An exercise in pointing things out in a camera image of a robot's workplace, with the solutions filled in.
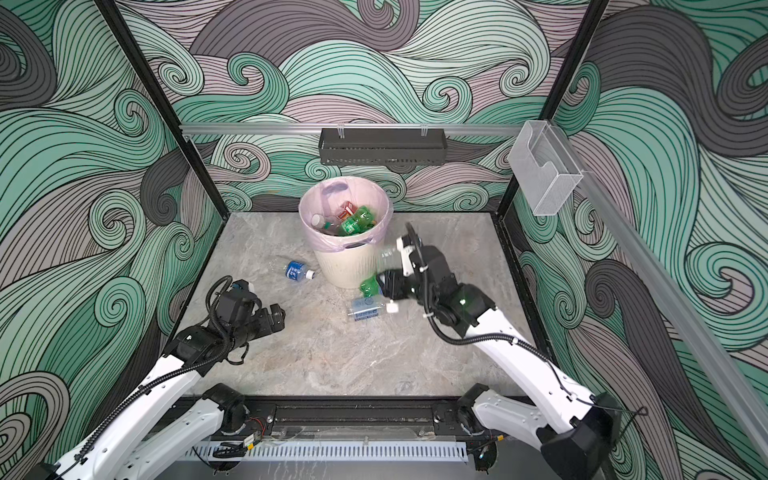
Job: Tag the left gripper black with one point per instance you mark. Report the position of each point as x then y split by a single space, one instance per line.
267 326

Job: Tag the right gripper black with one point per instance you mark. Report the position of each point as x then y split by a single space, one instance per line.
397 284

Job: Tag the green soda bottle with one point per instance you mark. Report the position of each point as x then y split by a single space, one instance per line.
370 287
362 220

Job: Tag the clear bottle pale blue label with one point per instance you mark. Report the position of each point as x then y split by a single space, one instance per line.
365 308

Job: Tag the clear bottle blue label white cap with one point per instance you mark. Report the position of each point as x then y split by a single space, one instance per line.
298 271

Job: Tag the red orange drink bottle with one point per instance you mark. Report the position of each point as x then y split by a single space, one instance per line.
346 210

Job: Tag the clear bottle blue red insert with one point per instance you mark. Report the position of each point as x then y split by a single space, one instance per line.
324 224

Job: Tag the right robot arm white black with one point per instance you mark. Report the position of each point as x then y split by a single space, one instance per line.
572 427

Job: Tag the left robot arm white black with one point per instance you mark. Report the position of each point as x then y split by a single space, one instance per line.
116 449

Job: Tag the cream ribbed waste bin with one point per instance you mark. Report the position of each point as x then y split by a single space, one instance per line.
346 262

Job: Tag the pink plastic bin liner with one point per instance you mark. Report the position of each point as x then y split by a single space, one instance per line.
326 200

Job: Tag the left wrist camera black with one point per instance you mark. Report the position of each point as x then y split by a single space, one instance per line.
232 307

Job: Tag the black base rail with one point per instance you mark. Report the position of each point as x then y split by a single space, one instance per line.
286 416

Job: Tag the white slotted cable duct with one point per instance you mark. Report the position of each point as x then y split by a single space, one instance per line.
357 451

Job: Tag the black wall-mounted tray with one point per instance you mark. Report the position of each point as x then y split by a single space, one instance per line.
382 146

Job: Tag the clear acrylic wall holder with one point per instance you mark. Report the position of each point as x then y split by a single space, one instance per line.
544 162

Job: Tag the aluminium rail back wall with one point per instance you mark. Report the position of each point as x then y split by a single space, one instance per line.
266 128

